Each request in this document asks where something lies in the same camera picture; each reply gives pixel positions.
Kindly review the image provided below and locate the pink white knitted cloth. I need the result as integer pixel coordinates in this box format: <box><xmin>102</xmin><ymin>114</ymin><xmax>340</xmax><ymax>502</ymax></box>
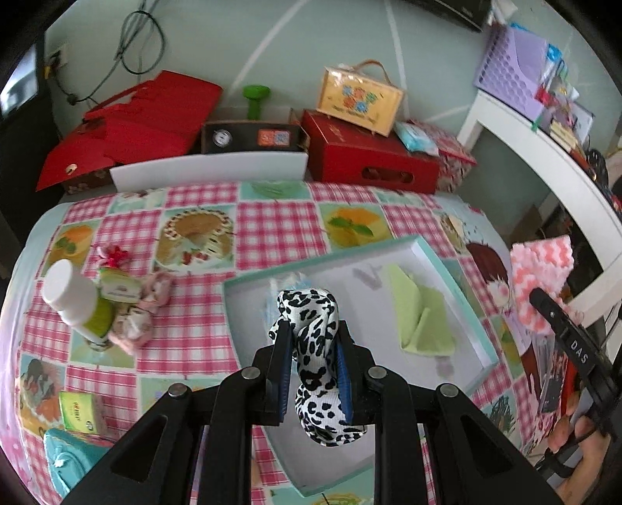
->
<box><xmin>510</xmin><ymin>235</ymin><xmax>583</xmax><ymax>336</ymax></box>

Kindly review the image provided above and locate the leopard print scrunchie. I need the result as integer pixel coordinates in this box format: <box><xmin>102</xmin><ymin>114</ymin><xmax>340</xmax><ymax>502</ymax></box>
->
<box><xmin>268</xmin><ymin>288</ymin><xmax>367</xmax><ymax>447</ymax></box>

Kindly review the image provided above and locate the green tissue pack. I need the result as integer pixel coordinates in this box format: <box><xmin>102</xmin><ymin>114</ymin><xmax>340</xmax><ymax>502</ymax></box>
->
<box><xmin>59</xmin><ymin>391</ymin><xmax>108</xmax><ymax>437</ymax></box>
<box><xmin>98</xmin><ymin>267</ymin><xmax>142</xmax><ymax>304</ymax></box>

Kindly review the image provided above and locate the pink floral scrunchie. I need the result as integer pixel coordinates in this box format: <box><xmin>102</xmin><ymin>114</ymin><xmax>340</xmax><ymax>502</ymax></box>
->
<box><xmin>108</xmin><ymin>272</ymin><xmax>173</xmax><ymax>355</ymax></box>

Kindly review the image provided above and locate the green cloth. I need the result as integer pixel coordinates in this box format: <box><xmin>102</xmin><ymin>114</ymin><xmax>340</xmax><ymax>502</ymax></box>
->
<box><xmin>385</xmin><ymin>264</ymin><xmax>456</xmax><ymax>358</ymax></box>

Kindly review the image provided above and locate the red pink ribbon flower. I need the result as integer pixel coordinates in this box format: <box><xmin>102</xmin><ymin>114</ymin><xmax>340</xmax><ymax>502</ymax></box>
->
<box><xmin>97</xmin><ymin>245</ymin><xmax>131</xmax><ymax>269</ymax></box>

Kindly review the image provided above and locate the person's right hand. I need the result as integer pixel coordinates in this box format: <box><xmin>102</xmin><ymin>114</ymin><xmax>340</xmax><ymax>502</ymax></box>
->
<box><xmin>547</xmin><ymin>416</ymin><xmax>612</xmax><ymax>504</ymax></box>

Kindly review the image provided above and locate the smartphone on stand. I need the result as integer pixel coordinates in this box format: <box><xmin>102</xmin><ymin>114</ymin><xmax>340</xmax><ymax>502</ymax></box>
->
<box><xmin>539</xmin><ymin>342</ymin><xmax>568</xmax><ymax>414</ymax></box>

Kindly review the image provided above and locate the teal plastic lidded box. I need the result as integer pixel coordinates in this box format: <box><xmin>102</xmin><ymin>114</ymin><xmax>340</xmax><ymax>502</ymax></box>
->
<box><xmin>43</xmin><ymin>428</ymin><xmax>113</xmax><ymax>499</ymax></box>

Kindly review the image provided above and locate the teal shallow box tray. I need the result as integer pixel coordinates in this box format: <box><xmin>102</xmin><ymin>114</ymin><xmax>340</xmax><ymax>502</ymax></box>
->
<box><xmin>224</xmin><ymin>236</ymin><xmax>499</xmax><ymax>504</ymax></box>

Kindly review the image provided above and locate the pink checkered picture tablecloth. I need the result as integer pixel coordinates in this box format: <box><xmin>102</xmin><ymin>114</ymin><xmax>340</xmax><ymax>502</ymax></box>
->
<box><xmin>1</xmin><ymin>182</ymin><xmax>556</xmax><ymax>504</ymax></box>

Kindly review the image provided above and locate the white green-label bottle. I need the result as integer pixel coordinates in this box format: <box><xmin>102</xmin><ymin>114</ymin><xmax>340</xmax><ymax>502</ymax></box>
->
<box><xmin>40</xmin><ymin>259</ymin><xmax>115</xmax><ymax>346</ymax></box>

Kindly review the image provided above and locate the red patterned box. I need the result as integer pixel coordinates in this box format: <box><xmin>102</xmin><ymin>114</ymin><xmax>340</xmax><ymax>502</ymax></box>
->
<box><xmin>411</xmin><ymin>120</ymin><xmax>477</xmax><ymax>193</ymax></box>

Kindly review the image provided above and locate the white desk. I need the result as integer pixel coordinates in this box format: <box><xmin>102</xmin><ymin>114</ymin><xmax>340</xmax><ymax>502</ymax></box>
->
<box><xmin>458</xmin><ymin>91</ymin><xmax>622</xmax><ymax>325</ymax></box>

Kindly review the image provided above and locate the blue wet wipes pack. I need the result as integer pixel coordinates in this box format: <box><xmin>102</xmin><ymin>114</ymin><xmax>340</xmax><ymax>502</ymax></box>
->
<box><xmin>393</xmin><ymin>122</ymin><xmax>440</xmax><ymax>157</ymax></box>

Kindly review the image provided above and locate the purple perforated file basket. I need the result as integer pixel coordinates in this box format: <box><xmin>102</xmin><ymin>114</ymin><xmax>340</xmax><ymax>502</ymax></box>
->
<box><xmin>473</xmin><ymin>25</ymin><xmax>548</xmax><ymax>122</ymax></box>

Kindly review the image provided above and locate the white foam board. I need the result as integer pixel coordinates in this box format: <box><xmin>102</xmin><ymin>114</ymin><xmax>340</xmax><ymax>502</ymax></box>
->
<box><xmin>110</xmin><ymin>150</ymin><xmax>308</xmax><ymax>193</ymax></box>

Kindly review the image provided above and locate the red cut-out box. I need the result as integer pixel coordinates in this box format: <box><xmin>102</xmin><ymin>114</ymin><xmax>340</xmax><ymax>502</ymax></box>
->
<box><xmin>302</xmin><ymin>110</ymin><xmax>440</xmax><ymax>193</ymax></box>

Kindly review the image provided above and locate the black carton box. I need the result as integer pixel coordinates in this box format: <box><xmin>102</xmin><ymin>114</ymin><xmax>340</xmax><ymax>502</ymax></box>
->
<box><xmin>201</xmin><ymin>120</ymin><xmax>310</xmax><ymax>153</ymax></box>

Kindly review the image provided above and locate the red gift bag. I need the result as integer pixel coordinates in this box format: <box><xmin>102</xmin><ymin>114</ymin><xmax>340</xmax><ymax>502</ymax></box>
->
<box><xmin>36</xmin><ymin>70</ymin><xmax>222</xmax><ymax>192</ymax></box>

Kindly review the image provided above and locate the green dumbbell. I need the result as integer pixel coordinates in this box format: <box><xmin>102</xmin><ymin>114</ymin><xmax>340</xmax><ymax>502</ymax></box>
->
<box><xmin>243</xmin><ymin>84</ymin><xmax>271</xmax><ymax>121</ymax></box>

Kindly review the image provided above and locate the black cabinet with printer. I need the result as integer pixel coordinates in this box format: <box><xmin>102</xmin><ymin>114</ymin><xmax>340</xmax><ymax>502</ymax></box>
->
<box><xmin>1</xmin><ymin>38</ymin><xmax>64</xmax><ymax>243</ymax></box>

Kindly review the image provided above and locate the yellow handled gift box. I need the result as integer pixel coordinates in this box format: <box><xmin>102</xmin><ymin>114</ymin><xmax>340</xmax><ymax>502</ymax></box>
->
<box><xmin>316</xmin><ymin>60</ymin><xmax>405</xmax><ymax>137</ymax></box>

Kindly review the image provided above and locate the black wall television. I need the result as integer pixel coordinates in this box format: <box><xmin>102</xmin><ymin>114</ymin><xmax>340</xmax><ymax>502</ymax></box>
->
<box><xmin>407</xmin><ymin>0</ymin><xmax>491</xmax><ymax>33</ymax></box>

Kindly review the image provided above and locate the black hanging cable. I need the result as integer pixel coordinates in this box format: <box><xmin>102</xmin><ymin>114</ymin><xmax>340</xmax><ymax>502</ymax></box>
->
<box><xmin>45</xmin><ymin>0</ymin><xmax>167</xmax><ymax>108</ymax></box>

